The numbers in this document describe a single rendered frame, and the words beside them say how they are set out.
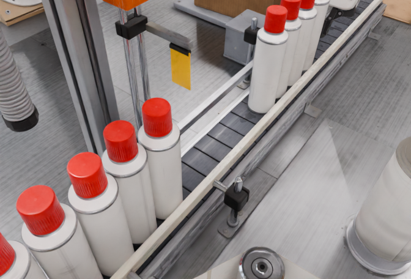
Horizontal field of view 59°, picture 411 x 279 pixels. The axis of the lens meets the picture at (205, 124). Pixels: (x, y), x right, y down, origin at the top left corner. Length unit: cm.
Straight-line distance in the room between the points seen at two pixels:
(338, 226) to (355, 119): 31
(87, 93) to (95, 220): 19
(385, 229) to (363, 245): 5
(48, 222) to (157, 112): 15
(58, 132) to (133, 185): 38
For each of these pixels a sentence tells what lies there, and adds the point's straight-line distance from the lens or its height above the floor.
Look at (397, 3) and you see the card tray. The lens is 134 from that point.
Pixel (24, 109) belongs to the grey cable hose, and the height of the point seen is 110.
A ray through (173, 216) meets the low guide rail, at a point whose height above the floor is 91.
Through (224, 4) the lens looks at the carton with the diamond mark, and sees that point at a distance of 106.
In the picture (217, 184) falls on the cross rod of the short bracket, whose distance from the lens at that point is 56.
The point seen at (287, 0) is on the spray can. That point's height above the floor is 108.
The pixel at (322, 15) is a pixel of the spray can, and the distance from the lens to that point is 77.
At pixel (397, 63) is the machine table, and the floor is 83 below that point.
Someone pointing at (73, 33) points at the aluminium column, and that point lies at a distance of 47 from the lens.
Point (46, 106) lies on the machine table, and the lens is 85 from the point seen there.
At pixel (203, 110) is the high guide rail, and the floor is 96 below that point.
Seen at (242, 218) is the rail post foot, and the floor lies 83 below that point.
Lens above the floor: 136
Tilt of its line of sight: 45 degrees down
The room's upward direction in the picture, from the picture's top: 2 degrees clockwise
